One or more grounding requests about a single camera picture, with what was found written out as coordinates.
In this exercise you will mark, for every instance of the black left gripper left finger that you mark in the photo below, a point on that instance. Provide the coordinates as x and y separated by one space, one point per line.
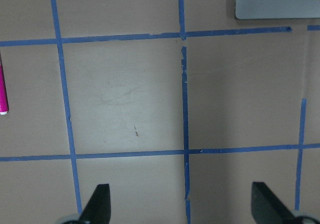
98 208

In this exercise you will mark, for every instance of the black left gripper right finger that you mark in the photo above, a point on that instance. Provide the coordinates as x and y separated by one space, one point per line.
267 208

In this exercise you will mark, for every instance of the pink marker pen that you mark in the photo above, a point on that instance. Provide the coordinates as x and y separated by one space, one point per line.
4 106

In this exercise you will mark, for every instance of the silver laptop notebook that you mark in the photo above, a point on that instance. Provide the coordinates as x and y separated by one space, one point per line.
276 9

